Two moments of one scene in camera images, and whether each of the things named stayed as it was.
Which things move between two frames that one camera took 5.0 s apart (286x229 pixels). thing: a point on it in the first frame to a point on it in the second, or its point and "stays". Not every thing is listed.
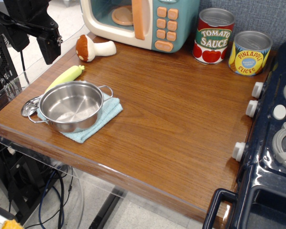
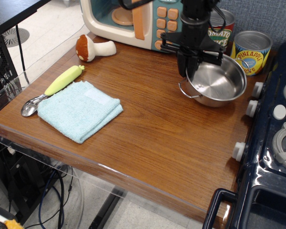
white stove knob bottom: x=238 y=150 stays
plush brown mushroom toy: x=87 y=50 stays
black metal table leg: x=105 y=213 stays
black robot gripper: x=22 y=19 to x=193 y=39
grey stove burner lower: x=283 y=144 stays
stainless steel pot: x=71 y=107 to x=217 y=86
